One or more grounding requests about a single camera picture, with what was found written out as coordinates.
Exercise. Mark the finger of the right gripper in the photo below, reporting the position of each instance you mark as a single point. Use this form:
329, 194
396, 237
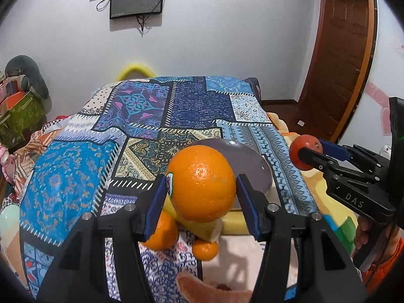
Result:
309, 159
334, 150

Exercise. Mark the small dark red date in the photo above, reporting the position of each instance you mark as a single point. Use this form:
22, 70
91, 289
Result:
223, 287

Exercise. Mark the dark backpack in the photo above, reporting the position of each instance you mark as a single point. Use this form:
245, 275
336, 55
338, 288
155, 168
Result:
255, 86

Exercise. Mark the peeled pomelo wedge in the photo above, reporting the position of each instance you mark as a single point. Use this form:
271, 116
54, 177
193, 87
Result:
195, 290

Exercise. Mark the green storage box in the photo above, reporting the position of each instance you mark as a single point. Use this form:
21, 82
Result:
22, 120

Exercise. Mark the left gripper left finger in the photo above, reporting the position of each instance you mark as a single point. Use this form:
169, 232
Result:
78, 272

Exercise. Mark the pink rabbit toy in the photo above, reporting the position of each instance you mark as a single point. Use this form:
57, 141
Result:
7, 164

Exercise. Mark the yellow foam tube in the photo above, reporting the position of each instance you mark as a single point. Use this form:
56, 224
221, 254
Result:
129, 70

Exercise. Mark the white sliding wardrobe door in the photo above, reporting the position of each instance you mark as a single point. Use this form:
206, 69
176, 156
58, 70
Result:
370, 124

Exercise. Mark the small orange mandarin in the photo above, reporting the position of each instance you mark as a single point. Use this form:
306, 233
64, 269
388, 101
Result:
204, 250

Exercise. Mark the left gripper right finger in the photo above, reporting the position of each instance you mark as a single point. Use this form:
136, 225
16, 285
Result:
325, 271

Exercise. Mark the short sugarcane piece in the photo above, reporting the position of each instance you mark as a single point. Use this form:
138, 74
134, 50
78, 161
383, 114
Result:
234, 224

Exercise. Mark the large orange with sticker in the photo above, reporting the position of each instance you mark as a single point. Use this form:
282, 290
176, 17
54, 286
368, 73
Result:
201, 184

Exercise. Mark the blue patchwork bedsheet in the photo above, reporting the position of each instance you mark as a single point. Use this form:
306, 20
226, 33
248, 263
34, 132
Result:
123, 137

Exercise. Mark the long sugarcane piece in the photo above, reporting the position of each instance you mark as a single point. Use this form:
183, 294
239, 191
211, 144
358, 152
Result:
208, 231

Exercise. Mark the purple round plate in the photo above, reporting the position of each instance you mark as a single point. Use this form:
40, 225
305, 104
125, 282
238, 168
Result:
243, 160

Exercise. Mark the brown wooden door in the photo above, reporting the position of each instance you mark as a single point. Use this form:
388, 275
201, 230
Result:
339, 67

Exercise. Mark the round orange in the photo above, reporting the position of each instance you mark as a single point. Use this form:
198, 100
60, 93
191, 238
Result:
166, 233

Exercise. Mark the colourful fleece blanket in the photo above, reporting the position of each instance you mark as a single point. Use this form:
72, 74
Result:
342, 220

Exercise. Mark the grey plush toy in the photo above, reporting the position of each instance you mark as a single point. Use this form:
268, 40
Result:
32, 79

